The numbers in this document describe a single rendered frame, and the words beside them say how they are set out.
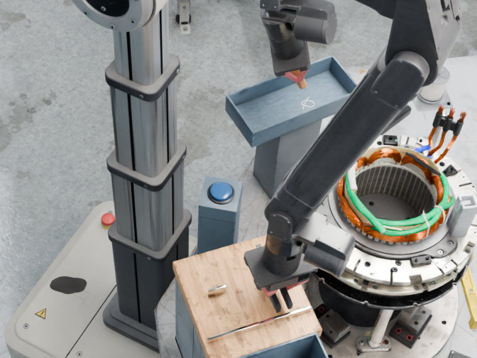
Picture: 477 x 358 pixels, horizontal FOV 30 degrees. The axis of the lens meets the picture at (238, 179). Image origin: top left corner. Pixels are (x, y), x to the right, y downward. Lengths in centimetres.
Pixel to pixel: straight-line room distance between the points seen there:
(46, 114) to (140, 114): 151
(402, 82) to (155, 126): 82
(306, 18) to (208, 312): 52
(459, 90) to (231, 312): 100
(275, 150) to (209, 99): 137
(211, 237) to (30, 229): 125
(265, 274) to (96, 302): 109
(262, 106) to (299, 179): 63
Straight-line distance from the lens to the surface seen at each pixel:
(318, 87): 182
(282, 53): 161
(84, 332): 236
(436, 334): 181
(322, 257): 128
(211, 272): 150
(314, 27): 153
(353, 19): 351
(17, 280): 277
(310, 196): 117
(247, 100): 178
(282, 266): 134
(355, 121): 104
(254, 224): 190
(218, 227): 166
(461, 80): 226
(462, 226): 154
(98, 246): 249
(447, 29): 94
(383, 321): 166
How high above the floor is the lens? 235
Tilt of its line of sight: 53 degrees down
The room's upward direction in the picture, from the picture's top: 5 degrees clockwise
